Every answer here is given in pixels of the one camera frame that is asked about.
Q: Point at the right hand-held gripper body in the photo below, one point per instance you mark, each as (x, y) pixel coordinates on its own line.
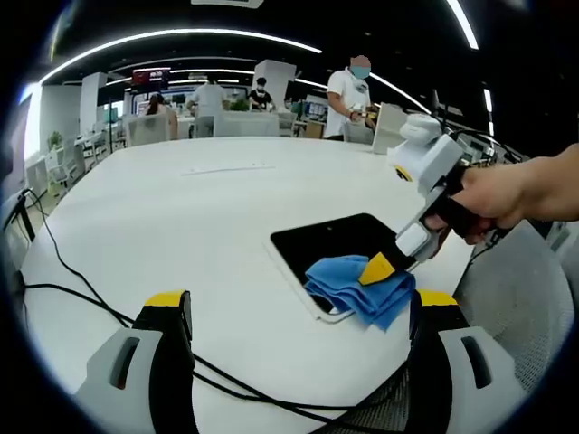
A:
(441, 158)

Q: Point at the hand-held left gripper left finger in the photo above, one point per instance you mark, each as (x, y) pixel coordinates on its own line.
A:
(174, 361)

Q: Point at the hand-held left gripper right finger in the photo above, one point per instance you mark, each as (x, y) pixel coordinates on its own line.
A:
(429, 375)

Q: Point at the blue cleaning cloth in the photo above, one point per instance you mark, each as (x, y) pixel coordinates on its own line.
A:
(344, 289)

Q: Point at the black mirror with white frame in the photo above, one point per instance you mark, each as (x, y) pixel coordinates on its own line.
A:
(316, 244)

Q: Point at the person's right hand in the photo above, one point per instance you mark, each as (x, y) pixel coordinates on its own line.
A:
(502, 194)

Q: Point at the white upright panel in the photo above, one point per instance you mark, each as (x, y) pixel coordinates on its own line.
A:
(386, 129)

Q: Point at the grey mesh office chair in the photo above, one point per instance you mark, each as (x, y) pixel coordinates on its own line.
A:
(511, 307)

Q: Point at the ceiling light strip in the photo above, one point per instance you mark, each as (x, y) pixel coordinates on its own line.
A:
(181, 34)
(463, 22)

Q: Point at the white low partition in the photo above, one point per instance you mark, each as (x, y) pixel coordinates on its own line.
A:
(246, 124)

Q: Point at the green potted plant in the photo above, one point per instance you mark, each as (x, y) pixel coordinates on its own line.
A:
(240, 105)
(54, 140)

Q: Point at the red wall display screen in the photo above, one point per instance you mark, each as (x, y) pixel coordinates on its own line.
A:
(150, 77)

